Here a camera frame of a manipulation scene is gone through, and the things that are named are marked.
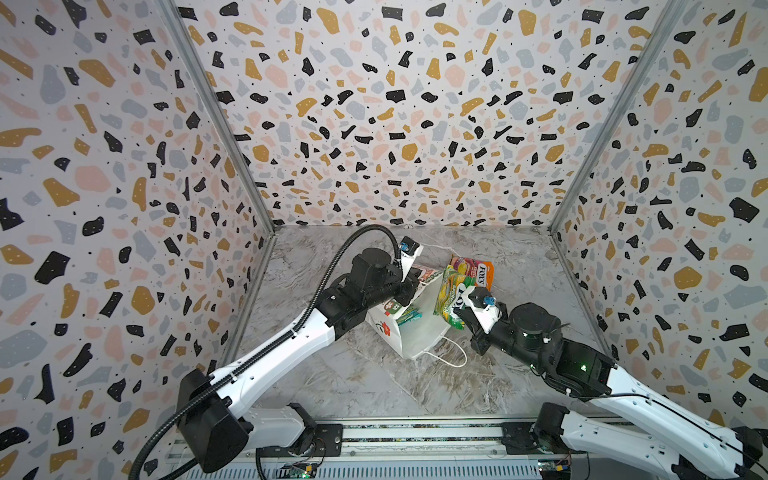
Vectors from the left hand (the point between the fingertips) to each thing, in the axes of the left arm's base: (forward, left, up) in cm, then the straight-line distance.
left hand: (421, 266), depth 71 cm
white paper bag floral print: (-3, +1, -24) cm, 24 cm away
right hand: (-10, -7, -1) cm, 12 cm away
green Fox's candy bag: (-5, -6, -1) cm, 8 cm away
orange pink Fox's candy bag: (+19, -25, -29) cm, 43 cm away
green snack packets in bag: (-1, +2, -23) cm, 23 cm away
